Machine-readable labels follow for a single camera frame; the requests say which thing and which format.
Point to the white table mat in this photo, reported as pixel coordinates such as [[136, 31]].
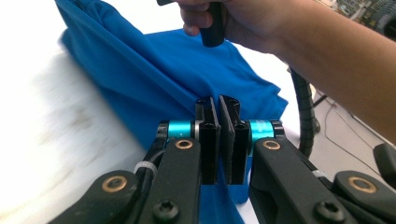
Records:
[[37, 109]]

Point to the blue t-shirt with white print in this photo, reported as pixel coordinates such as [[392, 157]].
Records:
[[140, 77]]

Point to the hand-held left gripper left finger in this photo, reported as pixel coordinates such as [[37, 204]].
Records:
[[208, 149]]

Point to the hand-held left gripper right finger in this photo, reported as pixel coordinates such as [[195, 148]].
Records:
[[236, 149]]

